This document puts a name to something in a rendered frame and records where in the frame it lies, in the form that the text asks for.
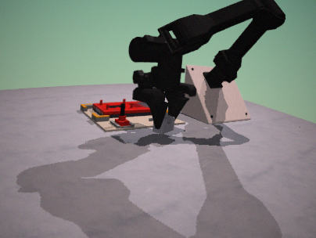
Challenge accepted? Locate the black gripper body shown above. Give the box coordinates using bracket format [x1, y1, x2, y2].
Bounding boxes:
[132, 62, 196, 104]

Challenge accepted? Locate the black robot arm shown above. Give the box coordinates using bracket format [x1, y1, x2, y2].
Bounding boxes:
[128, 0, 285, 88]

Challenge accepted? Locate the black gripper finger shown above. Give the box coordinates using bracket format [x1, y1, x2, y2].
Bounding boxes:
[146, 102, 169, 129]
[165, 96, 189, 120]

